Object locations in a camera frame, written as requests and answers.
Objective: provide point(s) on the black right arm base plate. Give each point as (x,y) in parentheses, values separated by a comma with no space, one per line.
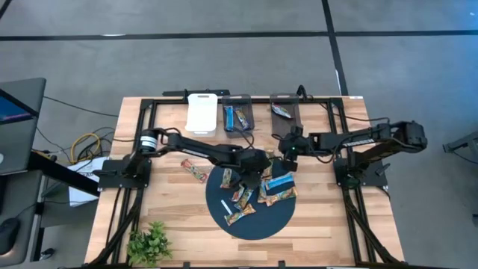
(377,179)

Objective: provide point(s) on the grey laptop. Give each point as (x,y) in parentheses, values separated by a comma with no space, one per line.
(22,142)

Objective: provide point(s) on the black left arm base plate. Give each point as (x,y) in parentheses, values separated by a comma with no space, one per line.
(108,179)

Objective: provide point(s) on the black aluminium rig frame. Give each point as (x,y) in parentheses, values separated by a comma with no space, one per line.
(325,100)

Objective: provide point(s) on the orange red granola bar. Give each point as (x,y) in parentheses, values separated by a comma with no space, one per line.
(267,172)

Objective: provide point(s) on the small green artificial plant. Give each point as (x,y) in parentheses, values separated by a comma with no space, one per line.
(149,246)

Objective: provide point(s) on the white plastic bin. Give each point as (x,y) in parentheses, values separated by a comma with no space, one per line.
(201,112)

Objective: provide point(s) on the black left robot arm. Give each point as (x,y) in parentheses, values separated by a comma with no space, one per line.
(201,149)

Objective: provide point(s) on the black desk beam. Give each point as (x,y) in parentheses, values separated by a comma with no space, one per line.
(63,173)

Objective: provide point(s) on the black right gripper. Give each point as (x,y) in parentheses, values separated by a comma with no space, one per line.
(295,143)

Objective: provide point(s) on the blue yellow granola bar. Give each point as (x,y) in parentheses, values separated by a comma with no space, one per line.
(242,117)

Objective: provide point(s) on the red green granola bar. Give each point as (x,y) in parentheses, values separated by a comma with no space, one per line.
(281,110)
(194,170)

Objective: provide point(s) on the white paper sheet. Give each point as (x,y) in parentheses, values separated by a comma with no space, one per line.
(80,196)

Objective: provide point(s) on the small white paper strip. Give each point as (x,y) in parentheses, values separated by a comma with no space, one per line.
(226,206)

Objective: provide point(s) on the black computer mouse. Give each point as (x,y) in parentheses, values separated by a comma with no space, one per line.
(8,235)

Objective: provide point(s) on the red yellow granola bar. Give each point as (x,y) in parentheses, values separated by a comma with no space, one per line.
(226,178)

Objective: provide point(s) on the light blue granola bar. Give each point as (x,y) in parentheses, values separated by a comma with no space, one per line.
(280,182)

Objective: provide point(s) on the orange blue green granola bar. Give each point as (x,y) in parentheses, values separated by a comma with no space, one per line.
(240,214)

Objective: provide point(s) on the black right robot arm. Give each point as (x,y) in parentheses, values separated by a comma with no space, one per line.
(358,142)

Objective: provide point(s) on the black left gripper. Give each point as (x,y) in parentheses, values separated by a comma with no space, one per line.
(257,162)

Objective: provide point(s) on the grey translucent plastic bin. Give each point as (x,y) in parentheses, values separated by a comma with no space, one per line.
(238,134)
(285,127)

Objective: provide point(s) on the round dark blue woven placemat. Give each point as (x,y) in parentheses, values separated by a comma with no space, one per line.
(261,224)

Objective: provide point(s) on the dark grey desk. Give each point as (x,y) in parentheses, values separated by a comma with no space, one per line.
(22,201)

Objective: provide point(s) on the grey metal stand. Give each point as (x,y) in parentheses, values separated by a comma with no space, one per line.
(463,142)

